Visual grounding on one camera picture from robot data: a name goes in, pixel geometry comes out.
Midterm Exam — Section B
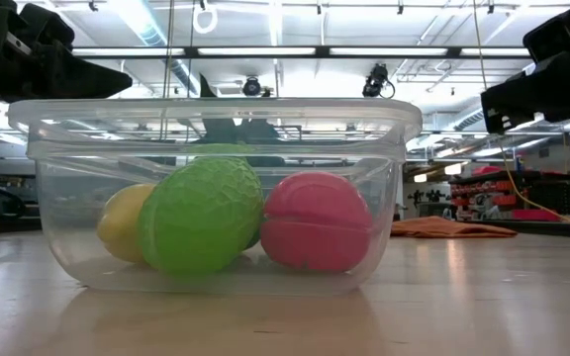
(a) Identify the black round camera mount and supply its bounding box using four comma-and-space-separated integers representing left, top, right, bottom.
241, 75, 274, 99

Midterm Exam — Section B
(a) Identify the red toy tomato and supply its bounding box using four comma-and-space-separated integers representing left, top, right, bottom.
259, 170, 374, 274

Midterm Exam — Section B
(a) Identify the white cable loop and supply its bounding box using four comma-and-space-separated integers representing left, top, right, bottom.
192, 2, 219, 36

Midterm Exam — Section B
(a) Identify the artificial green leafy plant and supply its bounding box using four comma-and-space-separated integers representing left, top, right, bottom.
198, 73, 286, 167

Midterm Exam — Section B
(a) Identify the orange cloth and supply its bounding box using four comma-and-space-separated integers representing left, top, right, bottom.
390, 216, 519, 239

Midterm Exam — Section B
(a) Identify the black beam with lights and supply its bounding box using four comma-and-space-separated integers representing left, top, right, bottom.
71, 45, 531, 59

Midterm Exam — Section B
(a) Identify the light green toy cabbage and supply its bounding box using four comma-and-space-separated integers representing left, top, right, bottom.
138, 141, 265, 276

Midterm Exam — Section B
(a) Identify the shelf with red bins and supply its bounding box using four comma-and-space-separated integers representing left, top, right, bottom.
450, 165, 570, 224

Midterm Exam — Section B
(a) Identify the yellow hanging cable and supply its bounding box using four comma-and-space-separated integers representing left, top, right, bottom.
500, 137, 570, 224

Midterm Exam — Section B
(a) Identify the black overhead camera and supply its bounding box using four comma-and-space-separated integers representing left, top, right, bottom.
362, 62, 396, 99

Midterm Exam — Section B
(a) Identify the yellow toy lemon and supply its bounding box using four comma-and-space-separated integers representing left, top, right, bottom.
96, 183, 157, 265

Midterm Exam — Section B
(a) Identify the clear plastic tupperware container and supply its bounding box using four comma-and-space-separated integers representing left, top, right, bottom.
7, 97, 424, 298

